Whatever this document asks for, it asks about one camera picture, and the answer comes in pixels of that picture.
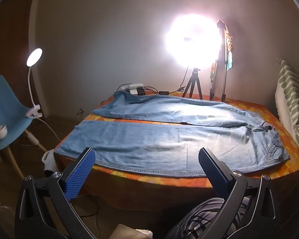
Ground light blue denim pants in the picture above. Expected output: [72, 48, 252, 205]
[54, 90, 290, 178]

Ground white plastic jug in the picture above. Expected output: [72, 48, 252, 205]
[41, 149, 58, 172]

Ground striped pants knee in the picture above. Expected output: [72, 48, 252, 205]
[166, 197, 250, 239]

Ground orange floral bed sheet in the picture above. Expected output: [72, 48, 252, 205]
[54, 91, 299, 188]

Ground white small cup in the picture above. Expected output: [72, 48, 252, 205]
[0, 125, 8, 140]

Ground blue plastic chair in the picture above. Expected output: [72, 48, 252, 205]
[0, 75, 46, 179]

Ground small black tripod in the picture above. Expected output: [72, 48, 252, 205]
[182, 68, 203, 100]

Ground white power strip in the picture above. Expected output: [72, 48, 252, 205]
[118, 83, 144, 95]

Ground black power adapter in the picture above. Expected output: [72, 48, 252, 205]
[137, 87, 146, 96]

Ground tall folded tripod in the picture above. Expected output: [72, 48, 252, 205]
[209, 19, 228, 102]

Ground white clip desk lamp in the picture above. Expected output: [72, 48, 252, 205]
[26, 48, 43, 119]

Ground colourful cloth on tripod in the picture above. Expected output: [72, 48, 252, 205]
[217, 19, 233, 71]

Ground black inline cable switch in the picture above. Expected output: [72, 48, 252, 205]
[158, 91, 169, 95]

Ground bright ring light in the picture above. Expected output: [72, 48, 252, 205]
[164, 14, 222, 70]

